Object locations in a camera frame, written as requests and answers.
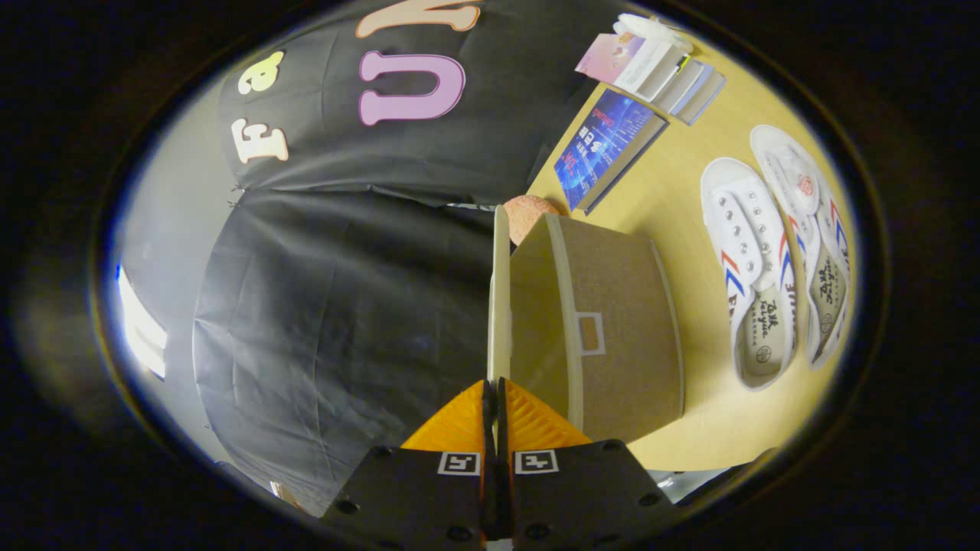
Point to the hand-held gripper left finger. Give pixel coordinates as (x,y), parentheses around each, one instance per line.
(429,490)

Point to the orange textured ball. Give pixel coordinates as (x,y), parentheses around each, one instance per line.
(528,214)

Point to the white canvas shoe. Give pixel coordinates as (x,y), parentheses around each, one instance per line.
(746,229)
(804,191)

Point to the white fluffy plush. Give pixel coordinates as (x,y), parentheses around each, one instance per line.
(651,29)

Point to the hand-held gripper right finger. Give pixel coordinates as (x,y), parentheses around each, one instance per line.
(582,490)

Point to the black backdrop cloth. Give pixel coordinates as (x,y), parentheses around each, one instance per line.
(344,306)

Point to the brown fabric storage box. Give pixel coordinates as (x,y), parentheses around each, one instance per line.
(620,329)

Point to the pink cover book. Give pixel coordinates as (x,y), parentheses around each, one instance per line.
(609,57)

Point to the blue hardcover book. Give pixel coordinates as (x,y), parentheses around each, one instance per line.
(605,145)

